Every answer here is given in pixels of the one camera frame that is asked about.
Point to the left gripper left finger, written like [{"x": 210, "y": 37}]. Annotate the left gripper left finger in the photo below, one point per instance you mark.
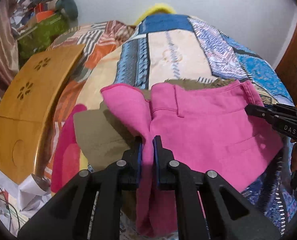
[{"x": 131, "y": 172}]

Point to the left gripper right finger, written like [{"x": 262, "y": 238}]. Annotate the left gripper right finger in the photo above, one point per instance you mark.
[{"x": 162, "y": 156}]

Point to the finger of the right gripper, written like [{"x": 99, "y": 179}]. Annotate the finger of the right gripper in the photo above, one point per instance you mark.
[{"x": 266, "y": 112}]

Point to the pink pants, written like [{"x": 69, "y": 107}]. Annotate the pink pants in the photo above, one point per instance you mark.
[{"x": 206, "y": 129}]

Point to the olive khaki garment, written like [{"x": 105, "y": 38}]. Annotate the olive khaki garment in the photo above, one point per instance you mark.
[{"x": 102, "y": 138}]

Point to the brown wooden wardrobe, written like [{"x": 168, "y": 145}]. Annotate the brown wooden wardrobe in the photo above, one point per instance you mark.
[{"x": 287, "y": 68}]

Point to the blue patchwork bedspread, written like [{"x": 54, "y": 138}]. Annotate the blue patchwork bedspread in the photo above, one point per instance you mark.
[{"x": 166, "y": 47}]

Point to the orange striped blanket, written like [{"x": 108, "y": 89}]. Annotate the orange striped blanket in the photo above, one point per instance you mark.
[{"x": 100, "y": 39}]

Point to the white paper sheets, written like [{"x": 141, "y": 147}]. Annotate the white paper sheets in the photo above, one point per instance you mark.
[{"x": 19, "y": 202}]

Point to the wooden lap desk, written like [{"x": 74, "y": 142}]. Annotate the wooden lap desk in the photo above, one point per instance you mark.
[{"x": 26, "y": 110}]

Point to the yellow curved pillow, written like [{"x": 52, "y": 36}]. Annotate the yellow curved pillow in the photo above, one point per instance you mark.
[{"x": 158, "y": 8}]

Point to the green storage box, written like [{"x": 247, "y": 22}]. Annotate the green storage box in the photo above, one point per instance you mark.
[{"x": 39, "y": 37}]

